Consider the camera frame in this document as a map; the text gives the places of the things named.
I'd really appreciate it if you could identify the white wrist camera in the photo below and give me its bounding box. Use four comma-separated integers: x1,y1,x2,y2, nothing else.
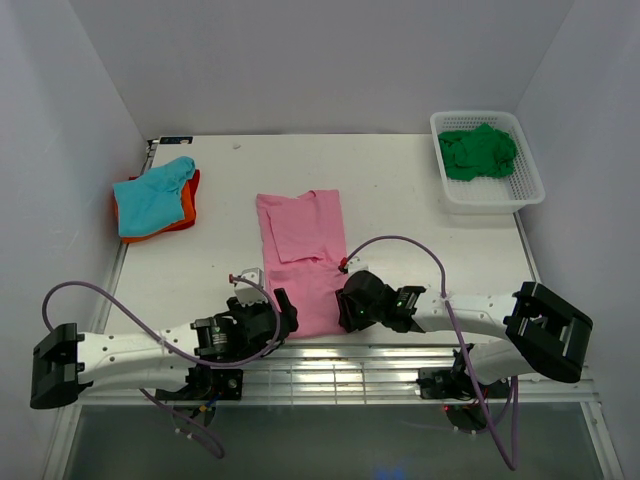
229,267,267,307
338,255,369,275

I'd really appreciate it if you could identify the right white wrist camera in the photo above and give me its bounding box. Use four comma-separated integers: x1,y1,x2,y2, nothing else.
338,255,369,275

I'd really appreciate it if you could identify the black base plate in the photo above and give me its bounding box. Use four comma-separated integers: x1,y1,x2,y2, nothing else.
416,368,510,401
210,369,244,401

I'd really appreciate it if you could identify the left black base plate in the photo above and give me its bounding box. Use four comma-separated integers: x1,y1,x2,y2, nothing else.
210,369,244,401

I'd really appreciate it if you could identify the cyan folded t shirt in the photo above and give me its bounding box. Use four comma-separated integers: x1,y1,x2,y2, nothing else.
113,156,196,238

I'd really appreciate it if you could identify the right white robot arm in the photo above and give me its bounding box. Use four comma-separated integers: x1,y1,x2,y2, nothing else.
336,270,593,397

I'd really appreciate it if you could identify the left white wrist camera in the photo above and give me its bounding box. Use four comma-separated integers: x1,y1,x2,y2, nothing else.
229,267,267,307

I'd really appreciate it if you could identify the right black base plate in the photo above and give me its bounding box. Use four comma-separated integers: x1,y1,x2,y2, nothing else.
416,368,510,401

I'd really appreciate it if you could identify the dark label sticker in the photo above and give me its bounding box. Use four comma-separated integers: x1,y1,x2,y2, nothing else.
159,136,193,145

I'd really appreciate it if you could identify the green t shirt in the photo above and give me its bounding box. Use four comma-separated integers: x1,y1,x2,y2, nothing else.
438,123,518,182

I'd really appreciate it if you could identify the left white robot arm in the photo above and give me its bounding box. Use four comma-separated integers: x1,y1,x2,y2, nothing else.
30,289,298,410

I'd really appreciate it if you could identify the pink t shirt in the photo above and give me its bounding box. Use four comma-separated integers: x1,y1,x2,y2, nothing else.
256,190,347,339

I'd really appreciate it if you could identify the white plastic basket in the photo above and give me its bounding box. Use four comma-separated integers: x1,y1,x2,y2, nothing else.
430,111,545,214

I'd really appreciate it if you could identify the orange folded t shirt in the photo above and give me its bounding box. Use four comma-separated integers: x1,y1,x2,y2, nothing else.
121,170,200,244

